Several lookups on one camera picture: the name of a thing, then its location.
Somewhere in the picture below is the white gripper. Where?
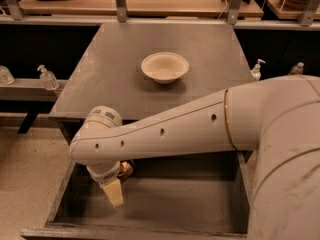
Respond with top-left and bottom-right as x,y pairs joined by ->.
86,161 -> 124,208

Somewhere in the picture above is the clear pump bottle left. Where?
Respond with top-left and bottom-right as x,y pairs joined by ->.
37,65 -> 59,91

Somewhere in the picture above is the grey metal shelf rail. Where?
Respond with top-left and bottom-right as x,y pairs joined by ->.
0,78 -> 67,102

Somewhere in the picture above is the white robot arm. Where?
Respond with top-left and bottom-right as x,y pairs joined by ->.
70,75 -> 320,240

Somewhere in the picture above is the crushed orange soda can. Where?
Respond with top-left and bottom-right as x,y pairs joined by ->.
118,161 -> 135,181

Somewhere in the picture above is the grey wooden cabinet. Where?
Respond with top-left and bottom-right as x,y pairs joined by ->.
48,21 -> 258,145

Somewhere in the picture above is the open grey top drawer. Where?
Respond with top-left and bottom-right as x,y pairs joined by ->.
21,152 -> 251,240

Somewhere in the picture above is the white pump bottle right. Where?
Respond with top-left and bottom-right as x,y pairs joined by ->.
251,59 -> 265,81

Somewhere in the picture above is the clear bottle far left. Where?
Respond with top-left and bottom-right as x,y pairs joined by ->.
0,65 -> 15,84

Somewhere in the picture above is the light wooden desk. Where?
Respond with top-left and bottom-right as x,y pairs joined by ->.
18,0 -> 264,18

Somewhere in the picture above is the clear plastic water bottle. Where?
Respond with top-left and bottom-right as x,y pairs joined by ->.
289,62 -> 304,75

